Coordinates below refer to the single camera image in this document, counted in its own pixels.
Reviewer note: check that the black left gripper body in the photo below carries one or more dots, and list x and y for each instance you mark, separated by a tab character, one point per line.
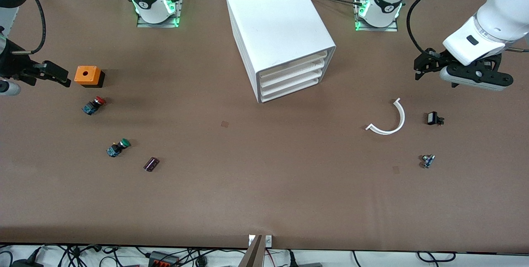
434	61

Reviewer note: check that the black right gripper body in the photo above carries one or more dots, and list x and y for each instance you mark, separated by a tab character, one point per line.
12	65

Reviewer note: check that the white plastic drawer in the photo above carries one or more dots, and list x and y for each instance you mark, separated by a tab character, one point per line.
293	87
293	65
293	72
293	79

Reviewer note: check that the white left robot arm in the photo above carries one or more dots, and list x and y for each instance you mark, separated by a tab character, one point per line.
508	10

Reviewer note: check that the white drawer cabinet shell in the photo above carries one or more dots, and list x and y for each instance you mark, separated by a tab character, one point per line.
272	15

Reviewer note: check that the white curved plastic strip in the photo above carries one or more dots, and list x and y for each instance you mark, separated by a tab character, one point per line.
403	117

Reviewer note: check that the small blue potentiometer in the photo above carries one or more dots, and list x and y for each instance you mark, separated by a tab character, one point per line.
427	161

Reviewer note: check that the purple cylindrical capacitor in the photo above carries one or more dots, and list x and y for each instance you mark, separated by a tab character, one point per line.
151	164

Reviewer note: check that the black power adapter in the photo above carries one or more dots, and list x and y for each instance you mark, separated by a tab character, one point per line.
25	263

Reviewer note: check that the black power strip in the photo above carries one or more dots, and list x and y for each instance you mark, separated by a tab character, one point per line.
163	260

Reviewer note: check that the orange button enclosure box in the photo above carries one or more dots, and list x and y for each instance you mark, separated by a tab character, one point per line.
93	78

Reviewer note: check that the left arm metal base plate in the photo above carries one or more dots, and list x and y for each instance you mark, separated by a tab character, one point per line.
392	28

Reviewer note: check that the small black switch component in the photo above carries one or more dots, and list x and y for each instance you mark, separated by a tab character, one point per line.
432	118

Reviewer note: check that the red push button switch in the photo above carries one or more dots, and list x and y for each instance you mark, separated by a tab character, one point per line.
93	106

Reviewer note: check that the green push button switch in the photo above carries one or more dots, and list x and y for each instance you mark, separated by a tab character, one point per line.
117	148

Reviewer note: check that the small white bracket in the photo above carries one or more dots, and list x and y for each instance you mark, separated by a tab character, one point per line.
251	240
268	240

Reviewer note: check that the brown wooden post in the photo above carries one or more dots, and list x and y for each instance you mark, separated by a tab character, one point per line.
253	256

